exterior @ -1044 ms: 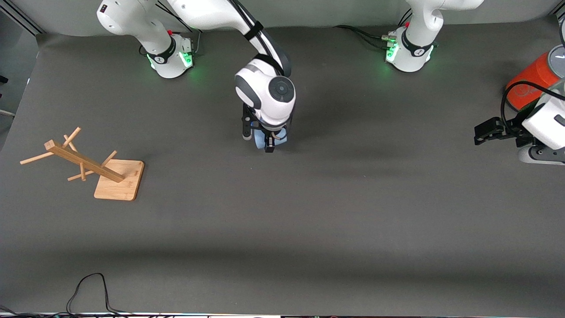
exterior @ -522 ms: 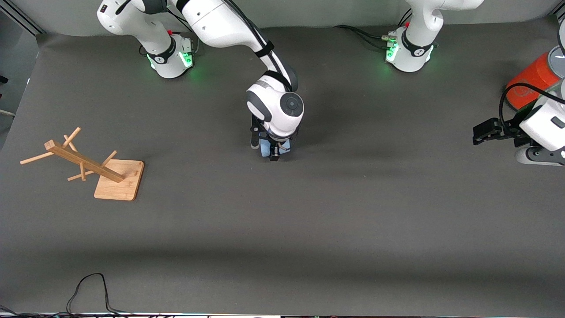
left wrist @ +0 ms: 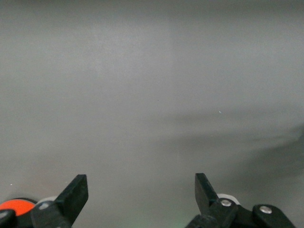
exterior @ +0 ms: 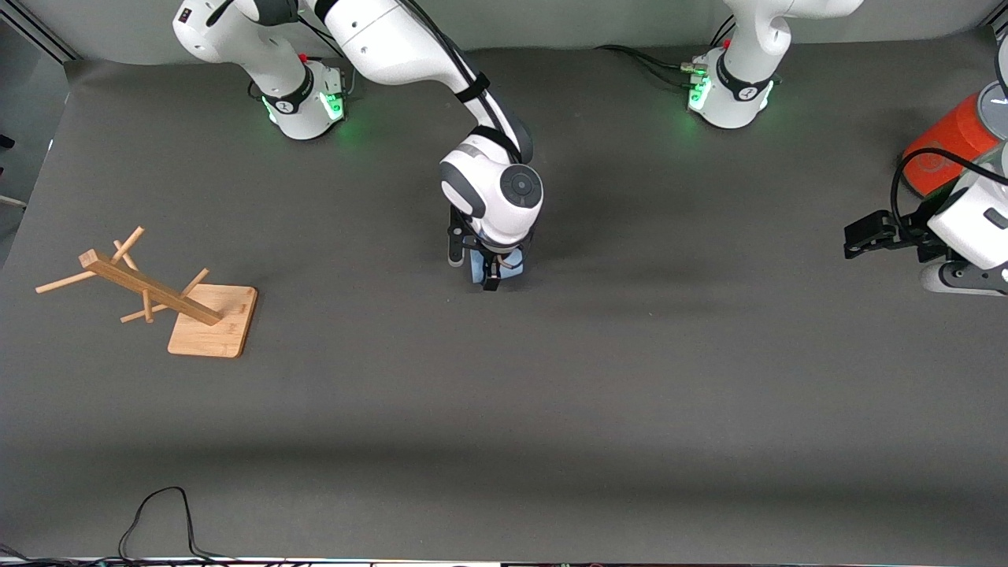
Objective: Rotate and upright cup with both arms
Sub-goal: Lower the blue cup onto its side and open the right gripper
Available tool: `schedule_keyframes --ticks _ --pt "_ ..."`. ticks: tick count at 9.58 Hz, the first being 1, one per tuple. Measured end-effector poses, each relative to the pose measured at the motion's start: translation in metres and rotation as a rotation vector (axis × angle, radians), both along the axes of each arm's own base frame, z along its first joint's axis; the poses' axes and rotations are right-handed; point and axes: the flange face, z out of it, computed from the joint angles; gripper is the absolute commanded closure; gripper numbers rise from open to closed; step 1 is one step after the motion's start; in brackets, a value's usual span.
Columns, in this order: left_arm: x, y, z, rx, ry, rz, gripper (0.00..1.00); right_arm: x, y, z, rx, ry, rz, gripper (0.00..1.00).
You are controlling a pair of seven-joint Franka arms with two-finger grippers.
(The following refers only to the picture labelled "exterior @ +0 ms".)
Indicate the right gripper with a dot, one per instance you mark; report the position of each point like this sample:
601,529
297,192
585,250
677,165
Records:
494,275

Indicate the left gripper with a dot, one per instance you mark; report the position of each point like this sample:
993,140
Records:
916,234

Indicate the light blue cup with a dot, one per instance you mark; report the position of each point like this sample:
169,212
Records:
476,272

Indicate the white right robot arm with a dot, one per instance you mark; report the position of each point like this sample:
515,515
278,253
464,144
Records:
378,39

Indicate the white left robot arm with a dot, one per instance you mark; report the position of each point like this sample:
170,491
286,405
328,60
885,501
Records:
736,87

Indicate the wooden cup rack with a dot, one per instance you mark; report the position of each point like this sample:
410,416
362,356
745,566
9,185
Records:
209,323

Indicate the dark grey table cloth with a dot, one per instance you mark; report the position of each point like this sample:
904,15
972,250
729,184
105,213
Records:
504,378

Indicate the orange cylindrical can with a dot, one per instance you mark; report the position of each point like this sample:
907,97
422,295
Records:
941,142

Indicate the black frame rail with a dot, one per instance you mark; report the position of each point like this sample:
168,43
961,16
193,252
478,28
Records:
1000,31
39,31

